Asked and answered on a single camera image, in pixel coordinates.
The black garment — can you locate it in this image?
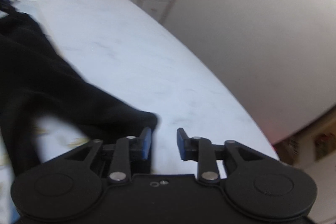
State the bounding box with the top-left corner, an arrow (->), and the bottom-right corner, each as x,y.
1,0 -> 158,176

